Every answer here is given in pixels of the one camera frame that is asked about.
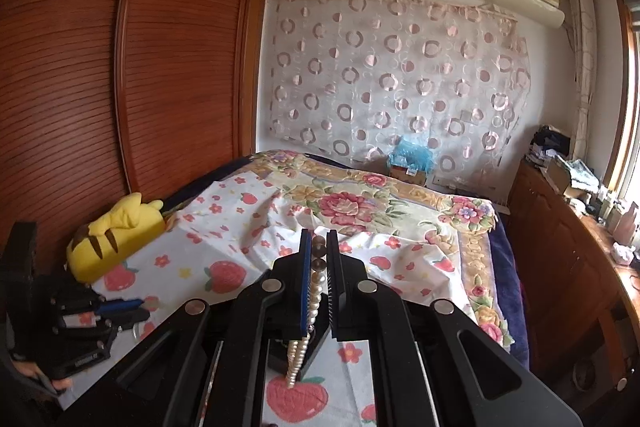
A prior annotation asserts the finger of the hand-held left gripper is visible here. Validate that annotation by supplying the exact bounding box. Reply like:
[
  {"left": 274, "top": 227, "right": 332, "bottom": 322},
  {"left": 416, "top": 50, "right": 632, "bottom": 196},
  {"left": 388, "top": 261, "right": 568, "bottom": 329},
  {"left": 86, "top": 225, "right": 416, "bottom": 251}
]
[
  {"left": 92, "top": 298, "right": 146, "bottom": 315},
  {"left": 97, "top": 308, "right": 152, "bottom": 329}
]

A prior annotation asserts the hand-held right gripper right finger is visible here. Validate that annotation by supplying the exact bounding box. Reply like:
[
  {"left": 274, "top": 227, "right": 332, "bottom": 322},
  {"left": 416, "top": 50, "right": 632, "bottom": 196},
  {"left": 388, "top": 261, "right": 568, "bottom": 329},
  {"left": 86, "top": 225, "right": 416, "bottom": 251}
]
[{"left": 326, "top": 230, "right": 584, "bottom": 427}]

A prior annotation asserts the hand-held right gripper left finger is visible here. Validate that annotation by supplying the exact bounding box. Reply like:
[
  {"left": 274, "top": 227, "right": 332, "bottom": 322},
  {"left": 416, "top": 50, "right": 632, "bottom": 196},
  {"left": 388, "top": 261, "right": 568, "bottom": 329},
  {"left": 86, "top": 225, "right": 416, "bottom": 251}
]
[{"left": 59, "top": 229, "right": 315, "bottom": 427}]

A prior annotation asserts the white pearl necklace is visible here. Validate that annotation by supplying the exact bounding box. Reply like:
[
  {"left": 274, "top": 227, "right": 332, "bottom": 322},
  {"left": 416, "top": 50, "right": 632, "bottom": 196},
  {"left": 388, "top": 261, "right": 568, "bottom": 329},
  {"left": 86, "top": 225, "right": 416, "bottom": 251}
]
[{"left": 285, "top": 234, "right": 329, "bottom": 389}]

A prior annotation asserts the person's left hand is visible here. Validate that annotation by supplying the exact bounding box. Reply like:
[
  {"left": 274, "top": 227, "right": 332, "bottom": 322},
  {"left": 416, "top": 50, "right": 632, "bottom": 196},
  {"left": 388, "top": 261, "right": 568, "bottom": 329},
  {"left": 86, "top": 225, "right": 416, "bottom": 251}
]
[{"left": 10, "top": 359, "right": 68, "bottom": 397}]

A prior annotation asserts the yellow plush toy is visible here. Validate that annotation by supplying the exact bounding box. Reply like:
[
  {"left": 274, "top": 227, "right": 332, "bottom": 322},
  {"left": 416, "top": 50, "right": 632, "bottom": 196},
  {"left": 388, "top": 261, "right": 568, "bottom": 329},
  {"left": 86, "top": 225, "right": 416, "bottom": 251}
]
[{"left": 66, "top": 192, "right": 166, "bottom": 283}]

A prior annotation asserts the strawberry print white sheet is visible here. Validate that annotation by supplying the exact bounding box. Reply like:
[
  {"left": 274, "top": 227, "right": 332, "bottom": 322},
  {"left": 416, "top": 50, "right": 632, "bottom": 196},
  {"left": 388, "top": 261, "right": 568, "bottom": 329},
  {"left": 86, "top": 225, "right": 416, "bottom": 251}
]
[{"left": 59, "top": 171, "right": 473, "bottom": 427}]

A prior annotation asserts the floral blanket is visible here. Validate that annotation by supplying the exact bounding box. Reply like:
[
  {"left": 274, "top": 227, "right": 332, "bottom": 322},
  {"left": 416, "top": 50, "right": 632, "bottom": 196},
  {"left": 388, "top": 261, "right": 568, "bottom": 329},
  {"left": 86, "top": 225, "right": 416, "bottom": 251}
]
[{"left": 250, "top": 149, "right": 512, "bottom": 348}]

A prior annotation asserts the cardboard box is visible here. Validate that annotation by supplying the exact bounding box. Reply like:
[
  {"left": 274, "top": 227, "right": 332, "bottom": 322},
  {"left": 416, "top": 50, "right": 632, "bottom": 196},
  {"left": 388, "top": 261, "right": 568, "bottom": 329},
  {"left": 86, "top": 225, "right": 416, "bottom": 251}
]
[{"left": 387, "top": 163, "right": 429, "bottom": 188}]

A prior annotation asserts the blue plastic bag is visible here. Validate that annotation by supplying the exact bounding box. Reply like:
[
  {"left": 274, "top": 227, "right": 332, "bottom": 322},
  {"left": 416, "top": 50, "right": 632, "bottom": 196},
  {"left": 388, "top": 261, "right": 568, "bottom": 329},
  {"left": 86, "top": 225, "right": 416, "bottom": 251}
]
[{"left": 389, "top": 134, "right": 435, "bottom": 172}]

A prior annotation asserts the dark blue bed cover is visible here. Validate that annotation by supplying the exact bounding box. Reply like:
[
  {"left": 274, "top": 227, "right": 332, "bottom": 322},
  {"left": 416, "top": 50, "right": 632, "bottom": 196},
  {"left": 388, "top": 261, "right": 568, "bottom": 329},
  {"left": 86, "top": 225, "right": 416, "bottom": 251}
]
[{"left": 487, "top": 202, "right": 532, "bottom": 368}]

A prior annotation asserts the circle pattern sheer curtain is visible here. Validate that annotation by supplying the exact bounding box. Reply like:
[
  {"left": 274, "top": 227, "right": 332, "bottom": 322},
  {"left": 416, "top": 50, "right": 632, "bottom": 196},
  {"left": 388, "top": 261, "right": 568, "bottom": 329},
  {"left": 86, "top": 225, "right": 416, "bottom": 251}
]
[{"left": 266, "top": 0, "right": 532, "bottom": 175}]

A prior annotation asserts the wooden wardrobe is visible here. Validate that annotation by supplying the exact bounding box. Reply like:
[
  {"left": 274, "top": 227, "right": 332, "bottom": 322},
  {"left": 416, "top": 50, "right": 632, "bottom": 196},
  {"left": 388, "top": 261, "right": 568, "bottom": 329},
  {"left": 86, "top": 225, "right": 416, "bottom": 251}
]
[{"left": 0, "top": 0, "right": 271, "bottom": 278}]

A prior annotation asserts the wooden side cabinet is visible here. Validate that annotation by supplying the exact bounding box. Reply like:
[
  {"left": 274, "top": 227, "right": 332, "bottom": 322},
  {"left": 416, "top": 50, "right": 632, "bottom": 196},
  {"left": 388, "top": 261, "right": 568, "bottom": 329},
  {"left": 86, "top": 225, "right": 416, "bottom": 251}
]
[{"left": 504, "top": 157, "right": 640, "bottom": 403}]

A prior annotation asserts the clutter pile on cabinet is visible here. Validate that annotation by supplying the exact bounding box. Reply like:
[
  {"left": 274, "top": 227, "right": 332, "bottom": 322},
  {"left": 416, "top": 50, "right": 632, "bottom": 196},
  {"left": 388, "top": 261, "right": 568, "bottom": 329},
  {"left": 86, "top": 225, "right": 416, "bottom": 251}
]
[{"left": 529, "top": 123, "right": 640, "bottom": 265}]

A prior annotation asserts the beige window curtain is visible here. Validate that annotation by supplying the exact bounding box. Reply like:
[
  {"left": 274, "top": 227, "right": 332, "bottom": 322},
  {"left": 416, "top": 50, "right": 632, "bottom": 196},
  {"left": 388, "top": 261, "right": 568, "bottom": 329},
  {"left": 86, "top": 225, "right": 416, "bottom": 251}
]
[{"left": 566, "top": 0, "right": 598, "bottom": 163}]

